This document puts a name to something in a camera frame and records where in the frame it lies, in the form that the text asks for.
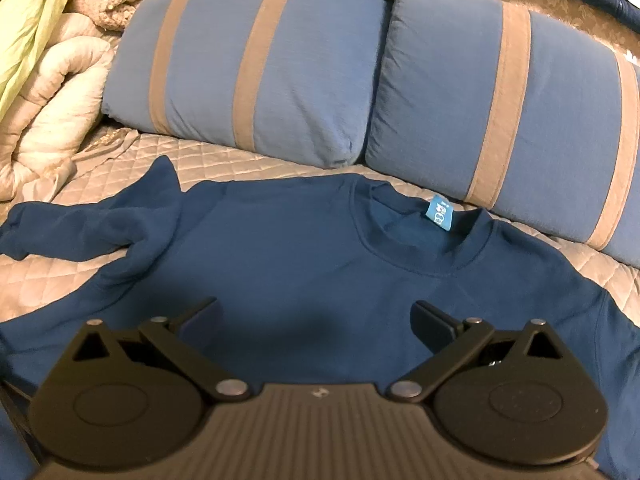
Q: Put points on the dark blue sweatshirt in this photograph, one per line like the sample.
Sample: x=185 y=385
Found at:
x=280 y=240

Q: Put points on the light green cloth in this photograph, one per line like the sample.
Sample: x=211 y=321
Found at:
x=30 y=35

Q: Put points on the blue grey striped pillow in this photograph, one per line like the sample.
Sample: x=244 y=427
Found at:
x=210 y=70
x=440 y=85

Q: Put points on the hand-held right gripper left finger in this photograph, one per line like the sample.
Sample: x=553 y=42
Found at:
x=197 y=325

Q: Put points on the beige quilted comforter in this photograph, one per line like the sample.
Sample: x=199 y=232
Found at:
x=50 y=110

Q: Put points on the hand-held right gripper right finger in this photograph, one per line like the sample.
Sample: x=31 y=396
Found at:
x=431 y=324

